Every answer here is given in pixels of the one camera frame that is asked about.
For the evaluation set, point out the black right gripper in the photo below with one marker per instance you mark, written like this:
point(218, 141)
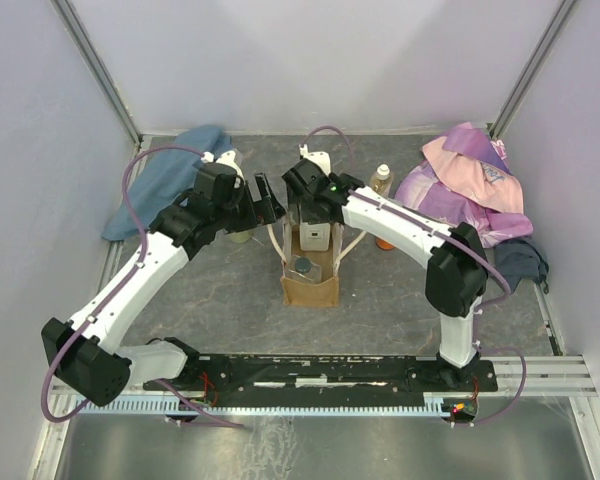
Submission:
point(293, 200)

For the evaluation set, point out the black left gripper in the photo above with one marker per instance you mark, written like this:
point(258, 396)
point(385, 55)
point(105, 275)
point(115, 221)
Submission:
point(255, 218)

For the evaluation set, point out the pale green cream-cap bottle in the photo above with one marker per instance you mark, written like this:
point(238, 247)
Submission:
point(240, 237)

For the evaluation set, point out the white bottle grey cap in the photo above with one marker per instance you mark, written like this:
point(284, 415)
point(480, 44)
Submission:
point(314, 236)

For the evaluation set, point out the amber liquid clear bottle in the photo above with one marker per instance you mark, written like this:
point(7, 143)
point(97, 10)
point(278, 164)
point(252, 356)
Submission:
point(382, 180)

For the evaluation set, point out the blue denim cloth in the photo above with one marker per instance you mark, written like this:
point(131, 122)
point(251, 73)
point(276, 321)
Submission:
point(163, 178)

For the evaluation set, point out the pink purple floral cloth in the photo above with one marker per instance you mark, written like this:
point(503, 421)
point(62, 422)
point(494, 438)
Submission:
point(464, 177)

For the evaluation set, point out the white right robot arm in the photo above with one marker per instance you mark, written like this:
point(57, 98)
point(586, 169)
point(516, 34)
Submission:
point(453, 258)

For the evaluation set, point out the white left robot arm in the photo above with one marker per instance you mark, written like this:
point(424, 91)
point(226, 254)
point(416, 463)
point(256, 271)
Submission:
point(85, 351)

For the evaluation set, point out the clear bottle dark cap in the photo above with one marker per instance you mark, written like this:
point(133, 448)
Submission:
point(302, 269)

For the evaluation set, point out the orange cap item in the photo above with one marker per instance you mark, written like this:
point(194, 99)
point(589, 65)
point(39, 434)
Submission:
point(384, 245)

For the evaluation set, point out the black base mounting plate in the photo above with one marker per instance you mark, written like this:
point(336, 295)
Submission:
point(223, 374)

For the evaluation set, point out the dark navy cloth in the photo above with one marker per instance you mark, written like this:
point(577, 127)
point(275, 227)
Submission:
point(522, 258)

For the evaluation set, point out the light blue cable duct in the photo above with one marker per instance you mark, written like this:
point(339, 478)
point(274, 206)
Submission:
point(304, 403)

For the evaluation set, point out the aluminium frame rail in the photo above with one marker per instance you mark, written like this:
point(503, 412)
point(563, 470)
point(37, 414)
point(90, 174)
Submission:
point(532, 376)

